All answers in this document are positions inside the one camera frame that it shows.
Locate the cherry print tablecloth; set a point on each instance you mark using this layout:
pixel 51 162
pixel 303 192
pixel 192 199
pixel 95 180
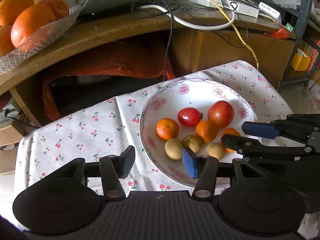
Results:
pixel 112 125

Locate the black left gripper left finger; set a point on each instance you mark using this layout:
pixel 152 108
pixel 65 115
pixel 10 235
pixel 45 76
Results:
pixel 112 169

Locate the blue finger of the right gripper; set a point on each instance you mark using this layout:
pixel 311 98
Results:
pixel 260 129

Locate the large red tomato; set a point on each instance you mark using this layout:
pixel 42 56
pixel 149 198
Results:
pixel 221 113

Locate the red cherry tomato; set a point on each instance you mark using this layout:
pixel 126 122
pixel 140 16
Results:
pixel 189 116

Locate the large orange on tray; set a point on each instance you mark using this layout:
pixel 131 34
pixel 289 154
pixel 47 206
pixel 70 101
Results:
pixel 11 9
pixel 29 21

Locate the glass fruit tray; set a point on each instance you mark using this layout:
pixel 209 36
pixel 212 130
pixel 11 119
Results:
pixel 39 40

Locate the white floral plate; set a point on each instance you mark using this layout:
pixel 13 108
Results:
pixel 168 101

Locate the small mandarin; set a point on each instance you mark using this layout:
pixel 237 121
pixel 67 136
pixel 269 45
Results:
pixel 206 131

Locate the tan longan front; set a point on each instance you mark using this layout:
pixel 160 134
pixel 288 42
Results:
pixel 173 149

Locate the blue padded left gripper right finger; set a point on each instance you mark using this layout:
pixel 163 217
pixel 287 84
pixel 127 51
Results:
pixel 204 169

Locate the orange mandarin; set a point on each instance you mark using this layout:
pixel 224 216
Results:
pixel 166 129

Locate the white power strip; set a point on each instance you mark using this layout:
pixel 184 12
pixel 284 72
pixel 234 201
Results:
pixel 239 7

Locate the yellow box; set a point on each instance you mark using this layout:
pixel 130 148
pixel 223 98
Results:
pixel 300 61

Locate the tan longan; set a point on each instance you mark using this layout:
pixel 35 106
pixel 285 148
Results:
pixel 173 149
pixel 215 150
pixel 193 142

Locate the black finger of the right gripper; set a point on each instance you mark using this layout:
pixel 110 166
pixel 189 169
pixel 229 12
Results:
pixel 248 146

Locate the black metal rack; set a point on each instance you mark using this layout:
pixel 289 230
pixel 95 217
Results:
pixel 297 13

